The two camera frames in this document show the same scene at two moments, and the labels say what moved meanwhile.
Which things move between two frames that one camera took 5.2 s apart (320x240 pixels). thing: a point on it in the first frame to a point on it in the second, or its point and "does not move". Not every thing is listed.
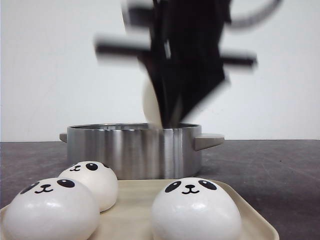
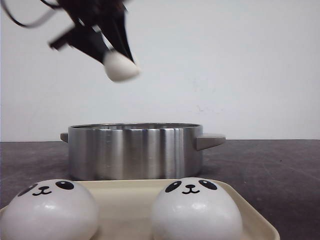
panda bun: [52, 209] does not move
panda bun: [98, 176] to [118, 68]
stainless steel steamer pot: [137, 151] does not move
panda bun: [196, 208] does not move
